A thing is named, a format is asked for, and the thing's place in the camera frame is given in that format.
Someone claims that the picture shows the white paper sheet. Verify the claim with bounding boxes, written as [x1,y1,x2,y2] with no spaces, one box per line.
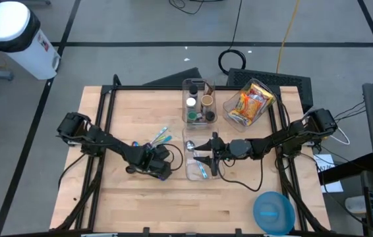
[313,153,344,194]

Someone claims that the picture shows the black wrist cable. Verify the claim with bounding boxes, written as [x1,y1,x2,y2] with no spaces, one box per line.
[163,143,185,172]
[217,157,265,192]

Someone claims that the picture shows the white cables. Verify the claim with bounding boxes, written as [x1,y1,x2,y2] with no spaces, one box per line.
[330,126,351,145]

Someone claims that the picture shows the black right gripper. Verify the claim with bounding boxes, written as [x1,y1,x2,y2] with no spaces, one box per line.
[193,132,232,176]

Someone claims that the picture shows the orange ramen noodle packet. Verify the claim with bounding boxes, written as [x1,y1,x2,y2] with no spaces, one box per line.
[235,92,262,121]

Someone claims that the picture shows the silver spoon blue handle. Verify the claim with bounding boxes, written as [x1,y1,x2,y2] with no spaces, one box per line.
[185,140,209,180]

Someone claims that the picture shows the brown ramen noodle packet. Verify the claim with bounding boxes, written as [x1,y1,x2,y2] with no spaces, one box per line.
[251,92,269,109]

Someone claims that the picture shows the white trash bin black rim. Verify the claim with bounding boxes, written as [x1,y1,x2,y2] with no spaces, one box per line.
[0,1,61,80]

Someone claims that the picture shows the blue-edged ramen noodle packet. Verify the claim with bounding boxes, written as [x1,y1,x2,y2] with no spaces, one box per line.
[227,109,252,126]

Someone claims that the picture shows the yellow ramen noodle packet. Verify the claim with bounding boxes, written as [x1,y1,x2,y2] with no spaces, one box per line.
[249,82,275,103]

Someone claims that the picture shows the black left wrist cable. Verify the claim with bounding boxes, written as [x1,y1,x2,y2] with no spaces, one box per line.
[163,143,185,172]

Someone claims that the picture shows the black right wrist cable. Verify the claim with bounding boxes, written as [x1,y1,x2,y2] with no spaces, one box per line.
[217,157,265,192]

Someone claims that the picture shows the blue plastic bowl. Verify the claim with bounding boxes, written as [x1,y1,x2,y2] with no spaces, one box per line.
[252,191,296,236]

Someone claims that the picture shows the clear plastic storage bin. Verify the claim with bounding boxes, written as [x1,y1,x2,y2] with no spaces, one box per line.
[181,126,222,181]
[221,77,277,132]
[181,77,218,126]

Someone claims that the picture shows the yellow cable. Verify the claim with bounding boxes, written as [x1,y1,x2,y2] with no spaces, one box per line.
[275,0,301,74]

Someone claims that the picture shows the coiled black floor cable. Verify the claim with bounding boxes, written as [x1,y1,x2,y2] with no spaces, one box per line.
[217,0,247,76]

